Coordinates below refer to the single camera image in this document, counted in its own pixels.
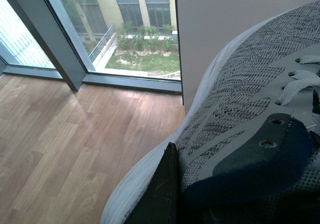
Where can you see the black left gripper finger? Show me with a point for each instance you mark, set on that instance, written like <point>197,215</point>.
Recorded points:
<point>159,202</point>

